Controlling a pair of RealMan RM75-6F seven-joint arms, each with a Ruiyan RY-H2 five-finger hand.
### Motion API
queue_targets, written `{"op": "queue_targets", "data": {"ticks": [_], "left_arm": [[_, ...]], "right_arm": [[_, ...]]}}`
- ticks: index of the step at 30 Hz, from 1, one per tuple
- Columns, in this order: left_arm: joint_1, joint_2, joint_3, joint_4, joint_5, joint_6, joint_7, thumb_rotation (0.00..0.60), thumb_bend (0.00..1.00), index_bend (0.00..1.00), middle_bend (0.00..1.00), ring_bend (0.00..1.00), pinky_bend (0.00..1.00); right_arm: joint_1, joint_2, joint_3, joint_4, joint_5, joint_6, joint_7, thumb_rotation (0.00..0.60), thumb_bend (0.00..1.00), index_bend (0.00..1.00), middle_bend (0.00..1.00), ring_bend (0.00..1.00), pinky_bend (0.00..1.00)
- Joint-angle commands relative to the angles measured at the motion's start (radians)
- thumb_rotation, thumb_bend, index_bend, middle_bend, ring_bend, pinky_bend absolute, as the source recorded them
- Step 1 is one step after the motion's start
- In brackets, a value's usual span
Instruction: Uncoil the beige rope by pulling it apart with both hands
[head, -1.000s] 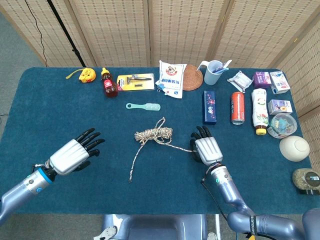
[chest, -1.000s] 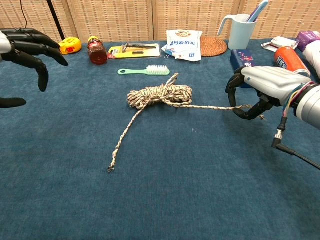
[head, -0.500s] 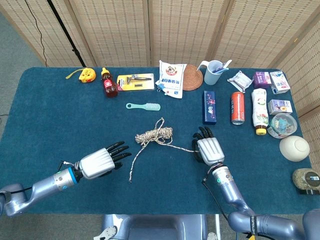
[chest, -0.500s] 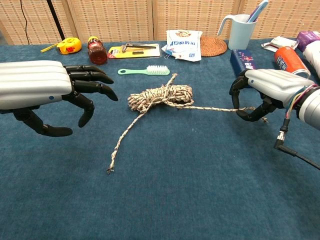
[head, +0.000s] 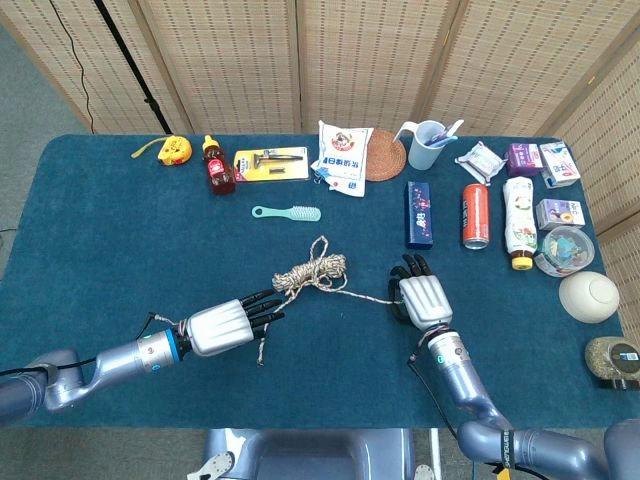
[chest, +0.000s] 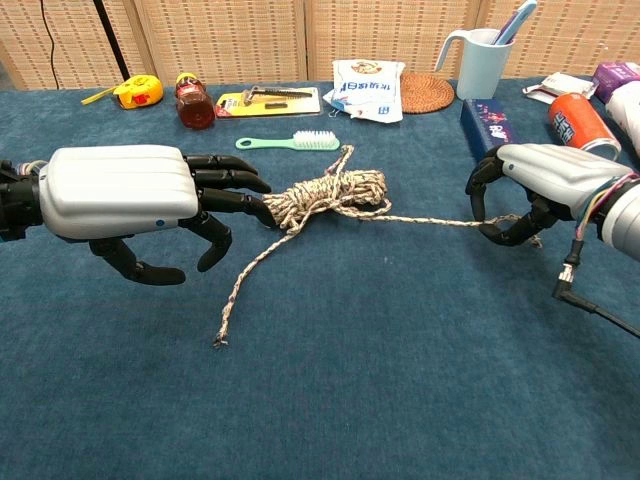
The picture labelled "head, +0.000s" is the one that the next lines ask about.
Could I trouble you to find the thin black hanging cable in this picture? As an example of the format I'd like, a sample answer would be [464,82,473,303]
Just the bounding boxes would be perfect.
[48,0,96,134]

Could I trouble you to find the yellow tape measure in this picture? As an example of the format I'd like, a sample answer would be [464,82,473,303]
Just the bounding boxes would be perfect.
[131,134,194,166]

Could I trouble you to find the white snack bag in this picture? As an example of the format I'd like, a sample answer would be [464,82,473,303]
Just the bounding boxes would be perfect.
[309,119,375,198]

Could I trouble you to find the mint green scrub brush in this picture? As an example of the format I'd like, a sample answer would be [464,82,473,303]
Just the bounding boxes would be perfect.
[251,203,322,222]

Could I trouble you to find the dark blue long box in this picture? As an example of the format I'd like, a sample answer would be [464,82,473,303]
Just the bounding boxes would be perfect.
[403,180,433,250]

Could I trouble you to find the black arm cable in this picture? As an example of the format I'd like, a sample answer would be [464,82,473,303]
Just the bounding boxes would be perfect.
[407,349,506,480]
[0,311,166,377]

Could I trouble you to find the white bottle yellow cap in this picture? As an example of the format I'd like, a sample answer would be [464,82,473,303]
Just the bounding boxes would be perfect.
[502,176,540,271]

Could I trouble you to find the cream round bowl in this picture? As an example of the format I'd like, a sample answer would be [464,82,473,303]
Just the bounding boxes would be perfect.
[558,270,621,325]

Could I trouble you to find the white red carton box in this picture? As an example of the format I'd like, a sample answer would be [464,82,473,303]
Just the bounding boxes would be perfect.
[538,141,583,189]

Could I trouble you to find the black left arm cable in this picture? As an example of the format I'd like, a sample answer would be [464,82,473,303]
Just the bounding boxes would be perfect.
[0,311,166,377]

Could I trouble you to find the clear jar of clips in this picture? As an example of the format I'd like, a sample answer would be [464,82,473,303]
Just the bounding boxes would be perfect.
[533,225,596,278]

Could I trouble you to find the red sauce bottle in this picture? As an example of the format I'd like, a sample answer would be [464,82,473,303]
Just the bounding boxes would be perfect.
[201,134,237,196]

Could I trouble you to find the purple carton box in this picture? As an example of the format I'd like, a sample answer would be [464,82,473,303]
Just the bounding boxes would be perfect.
[505,142,544,178]

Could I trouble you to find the beige braided rope bundle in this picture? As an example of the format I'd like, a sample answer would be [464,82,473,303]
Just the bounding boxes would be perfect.
[256,235,401,366]

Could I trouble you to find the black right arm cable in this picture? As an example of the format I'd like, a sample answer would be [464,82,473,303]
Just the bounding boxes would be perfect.
[407,349,506,480]

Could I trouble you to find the black stand pole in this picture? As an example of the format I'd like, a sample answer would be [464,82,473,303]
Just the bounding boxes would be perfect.
[93,0,174,135]

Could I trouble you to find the razor in yellow blister pack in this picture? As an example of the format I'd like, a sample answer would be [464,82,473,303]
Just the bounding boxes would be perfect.
[233,146,310,184]

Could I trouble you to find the round woven rattan coaster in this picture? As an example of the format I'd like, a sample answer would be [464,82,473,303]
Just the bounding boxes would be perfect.
[364,128,407,182]

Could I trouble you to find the pale blue handled cup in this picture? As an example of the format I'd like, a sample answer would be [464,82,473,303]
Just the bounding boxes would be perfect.
[393,119,444,170]

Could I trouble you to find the bamboo folding screen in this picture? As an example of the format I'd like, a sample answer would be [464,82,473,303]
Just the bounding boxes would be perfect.
[0,0,640,326]

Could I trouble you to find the red soda can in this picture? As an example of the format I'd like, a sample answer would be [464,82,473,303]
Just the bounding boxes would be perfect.
[461,183,491,250]

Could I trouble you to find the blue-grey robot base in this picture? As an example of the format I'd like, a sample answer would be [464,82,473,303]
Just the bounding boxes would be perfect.
[187,428,441,480]

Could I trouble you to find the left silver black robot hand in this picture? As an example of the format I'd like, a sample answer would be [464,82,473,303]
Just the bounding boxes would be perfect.
[184,288,286,358]

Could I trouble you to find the small white purple carton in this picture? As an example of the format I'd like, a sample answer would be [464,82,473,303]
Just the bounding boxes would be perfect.
[535,198,586,231]

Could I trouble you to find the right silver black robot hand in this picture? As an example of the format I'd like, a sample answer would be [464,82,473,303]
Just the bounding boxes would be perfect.
[388,253,454,331]

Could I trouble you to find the white tissue packet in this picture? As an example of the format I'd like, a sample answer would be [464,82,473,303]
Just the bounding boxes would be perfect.
[454,141,509,185]

